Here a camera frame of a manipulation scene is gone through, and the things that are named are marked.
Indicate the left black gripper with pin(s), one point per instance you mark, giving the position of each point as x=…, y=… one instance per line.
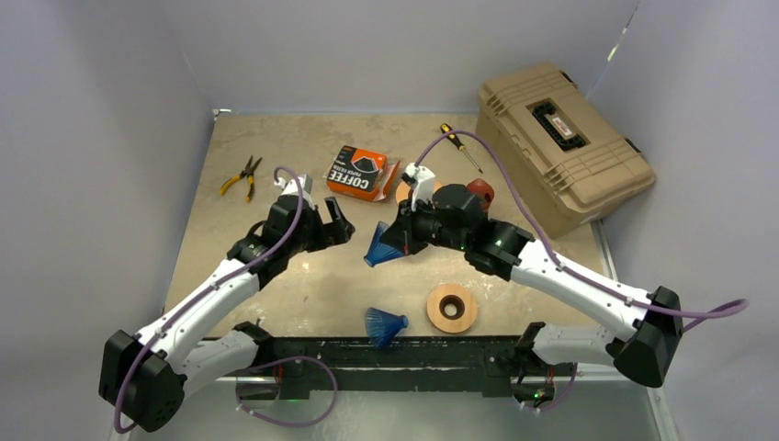
x=323, y=238

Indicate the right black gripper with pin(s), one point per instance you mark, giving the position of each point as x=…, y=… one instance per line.
x=402, y=232

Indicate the blue glass dripper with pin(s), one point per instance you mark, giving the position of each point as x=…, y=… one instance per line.
x=382, y=326
x=379, y=252

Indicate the orange coffee filter box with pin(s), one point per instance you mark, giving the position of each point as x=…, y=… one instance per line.
x=361, y=174

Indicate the red black coffee carafe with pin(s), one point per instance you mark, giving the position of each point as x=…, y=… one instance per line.
x=484, y=191

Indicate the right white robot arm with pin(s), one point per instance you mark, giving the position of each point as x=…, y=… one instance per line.
x=637, y=332

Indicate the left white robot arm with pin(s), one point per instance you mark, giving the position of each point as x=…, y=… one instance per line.
x=147, y=375

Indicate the yellow black screwdriver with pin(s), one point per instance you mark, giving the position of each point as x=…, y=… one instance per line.
x=459, y=144

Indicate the tan plastic tool case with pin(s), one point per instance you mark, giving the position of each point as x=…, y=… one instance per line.
x=568, y=164

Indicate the yellow handled pliers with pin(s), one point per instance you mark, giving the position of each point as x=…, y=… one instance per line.
x=247, y=173

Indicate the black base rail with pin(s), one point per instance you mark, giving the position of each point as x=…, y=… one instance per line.
x=493, y=366

